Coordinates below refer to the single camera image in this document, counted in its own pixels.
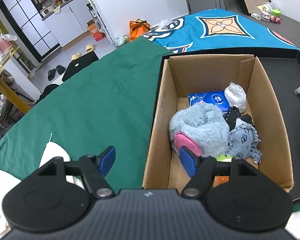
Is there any orange cardboard box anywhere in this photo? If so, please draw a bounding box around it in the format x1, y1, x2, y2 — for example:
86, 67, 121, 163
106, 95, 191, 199
87, 20, 105, 41

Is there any black slipper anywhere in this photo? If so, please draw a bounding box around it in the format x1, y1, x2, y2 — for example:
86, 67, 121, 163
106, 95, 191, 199
47, 69, 56, 81
56, 64, 66, 75

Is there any black slipper left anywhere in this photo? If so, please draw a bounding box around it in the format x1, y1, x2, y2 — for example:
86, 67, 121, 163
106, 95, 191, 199
47, 69, 56, 81

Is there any orange gift bag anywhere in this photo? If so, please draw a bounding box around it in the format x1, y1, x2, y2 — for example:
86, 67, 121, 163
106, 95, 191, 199
129, 19, 151, 41

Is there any green cloth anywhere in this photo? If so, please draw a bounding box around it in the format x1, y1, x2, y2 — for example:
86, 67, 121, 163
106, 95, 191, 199
0, 37, 170, 191

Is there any yellow slipper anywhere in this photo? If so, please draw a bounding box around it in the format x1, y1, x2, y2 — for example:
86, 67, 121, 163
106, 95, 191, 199
71, 53, 81, 61
85, 43, 95, 54

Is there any yellow slipper far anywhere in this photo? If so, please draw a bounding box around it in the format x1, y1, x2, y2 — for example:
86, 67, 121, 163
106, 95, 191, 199
85, 43, 95, 54

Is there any blue denim plush toy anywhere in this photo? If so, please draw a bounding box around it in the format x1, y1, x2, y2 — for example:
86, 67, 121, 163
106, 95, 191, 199
226, 118, 262, 164

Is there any white kitchen cabinet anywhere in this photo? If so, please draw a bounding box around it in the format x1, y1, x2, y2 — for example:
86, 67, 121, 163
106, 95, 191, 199
43, 0, 94, 47

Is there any brown cardboard box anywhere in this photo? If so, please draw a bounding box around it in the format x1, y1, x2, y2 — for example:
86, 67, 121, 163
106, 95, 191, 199
142, 54, 294, 191

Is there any red plush toy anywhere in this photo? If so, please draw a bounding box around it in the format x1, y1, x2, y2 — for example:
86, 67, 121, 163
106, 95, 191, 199
270, 15, 282, 24

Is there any black laptop bag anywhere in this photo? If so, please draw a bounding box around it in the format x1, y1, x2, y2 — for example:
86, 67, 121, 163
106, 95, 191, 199
62, 51, 99, 82

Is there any light blue fluffy slipper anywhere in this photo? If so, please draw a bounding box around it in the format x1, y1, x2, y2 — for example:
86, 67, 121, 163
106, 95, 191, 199
169, 102, 230, 158

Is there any blue patterned blanket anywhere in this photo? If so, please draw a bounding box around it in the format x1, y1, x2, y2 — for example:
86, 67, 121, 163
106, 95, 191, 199
142, 9, 300, 54

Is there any white soft bundle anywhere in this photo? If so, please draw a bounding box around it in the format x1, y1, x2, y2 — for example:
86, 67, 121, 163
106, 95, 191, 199
224, 82, 247, 113

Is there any green plastic cup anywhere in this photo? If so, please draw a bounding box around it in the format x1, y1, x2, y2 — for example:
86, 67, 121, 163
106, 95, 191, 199
271, 9, 281, 17

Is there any black shallow tray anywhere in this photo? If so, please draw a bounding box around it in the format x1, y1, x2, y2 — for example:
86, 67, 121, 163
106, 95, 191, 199
142, 47, 300, 203

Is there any black white patterned cloth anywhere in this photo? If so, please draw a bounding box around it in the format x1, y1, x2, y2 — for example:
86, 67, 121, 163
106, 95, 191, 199
224, 106, 253, 130

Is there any yellow slipper near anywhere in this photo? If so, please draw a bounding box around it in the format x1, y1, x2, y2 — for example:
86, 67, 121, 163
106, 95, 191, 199
71, 53, 81, 61

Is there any black slipper right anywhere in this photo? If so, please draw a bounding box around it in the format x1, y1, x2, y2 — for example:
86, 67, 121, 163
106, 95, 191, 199
56, 64, 66, 75

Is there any blue tissue pack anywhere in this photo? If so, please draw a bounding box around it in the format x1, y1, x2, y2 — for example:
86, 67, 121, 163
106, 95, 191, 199
188, 90, 230, 113

